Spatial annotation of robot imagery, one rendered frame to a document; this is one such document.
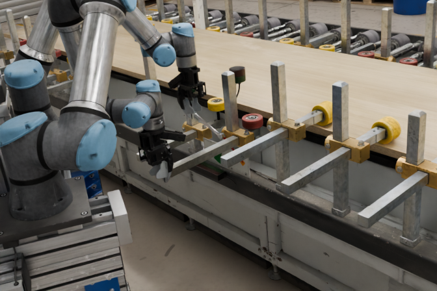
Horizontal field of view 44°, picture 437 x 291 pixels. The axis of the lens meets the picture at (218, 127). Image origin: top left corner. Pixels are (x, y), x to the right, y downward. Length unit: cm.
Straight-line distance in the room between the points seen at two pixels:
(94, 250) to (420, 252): 92
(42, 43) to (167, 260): 143
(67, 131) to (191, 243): 182
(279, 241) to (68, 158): 149
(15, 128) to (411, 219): 110
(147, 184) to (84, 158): 204
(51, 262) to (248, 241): 140
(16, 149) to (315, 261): 151
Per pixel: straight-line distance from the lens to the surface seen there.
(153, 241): 306
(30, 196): 136
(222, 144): 200
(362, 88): 237
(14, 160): 134
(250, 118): 209
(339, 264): 237
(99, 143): 124
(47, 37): 190
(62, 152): 126
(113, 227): 142
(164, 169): 184
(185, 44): 195
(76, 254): 144
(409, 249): 173
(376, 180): 200
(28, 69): 179
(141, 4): 435
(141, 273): 285
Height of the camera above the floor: 171
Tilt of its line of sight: 23 degrees down
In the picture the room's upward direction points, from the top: 6 degrees counter-clockwise
